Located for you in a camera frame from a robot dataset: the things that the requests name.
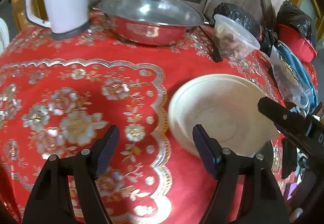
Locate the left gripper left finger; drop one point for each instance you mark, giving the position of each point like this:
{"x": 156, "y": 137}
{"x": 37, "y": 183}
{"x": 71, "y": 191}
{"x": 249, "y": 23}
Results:
{"x": 50, "y": 199}

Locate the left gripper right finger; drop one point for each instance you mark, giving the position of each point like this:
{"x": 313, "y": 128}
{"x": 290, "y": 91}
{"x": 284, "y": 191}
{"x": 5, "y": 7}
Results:
{"x": 261, "y": 200}

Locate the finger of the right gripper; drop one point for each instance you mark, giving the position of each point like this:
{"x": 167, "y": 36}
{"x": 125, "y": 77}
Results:
{"x": 281, "y": 113}

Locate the cream plastic bowl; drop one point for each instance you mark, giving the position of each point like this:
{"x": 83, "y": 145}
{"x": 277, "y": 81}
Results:
{"x": 227, "y": 108}

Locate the pink steel-lined mug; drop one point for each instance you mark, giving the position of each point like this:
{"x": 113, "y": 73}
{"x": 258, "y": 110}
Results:
{"x": 264, "y": 156}

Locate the blue plastic bag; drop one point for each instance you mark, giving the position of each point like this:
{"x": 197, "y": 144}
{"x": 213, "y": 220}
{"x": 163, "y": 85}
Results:
{"x": 302, "y": 75}

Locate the clear bag with snacks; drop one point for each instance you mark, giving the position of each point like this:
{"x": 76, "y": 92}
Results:
{"x": 290, "y": 87}

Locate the purple box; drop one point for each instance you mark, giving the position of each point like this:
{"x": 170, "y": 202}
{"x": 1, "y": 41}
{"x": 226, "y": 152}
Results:
{"x": 289, "y": 189}

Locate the red plastic basin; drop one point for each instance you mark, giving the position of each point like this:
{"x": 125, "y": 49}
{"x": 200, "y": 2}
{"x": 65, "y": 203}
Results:
{"x": 300, "y": 46}

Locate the dark wrapped bundle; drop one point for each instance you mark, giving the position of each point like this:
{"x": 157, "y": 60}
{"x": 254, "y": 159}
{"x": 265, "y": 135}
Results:
{"x": 267, "y": 38}

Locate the clear plastic food container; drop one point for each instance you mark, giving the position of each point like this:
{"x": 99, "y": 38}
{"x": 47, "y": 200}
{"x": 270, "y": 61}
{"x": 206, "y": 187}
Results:
{"x": 234, "y": 42}

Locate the red floral tablecloth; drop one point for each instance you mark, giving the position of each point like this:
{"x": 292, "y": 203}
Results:
{"x": 58, "y": 97}

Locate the black plastic bag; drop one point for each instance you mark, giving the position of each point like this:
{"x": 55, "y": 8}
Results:
{"x": 290, "y": 15}

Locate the white ornate chair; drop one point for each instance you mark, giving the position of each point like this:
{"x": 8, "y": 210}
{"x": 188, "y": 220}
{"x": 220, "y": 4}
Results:
{"x": 4, "y": 35}

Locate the steel pot with glass lid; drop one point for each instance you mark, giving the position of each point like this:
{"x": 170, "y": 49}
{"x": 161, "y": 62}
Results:
{"x": 150, "y": 22}

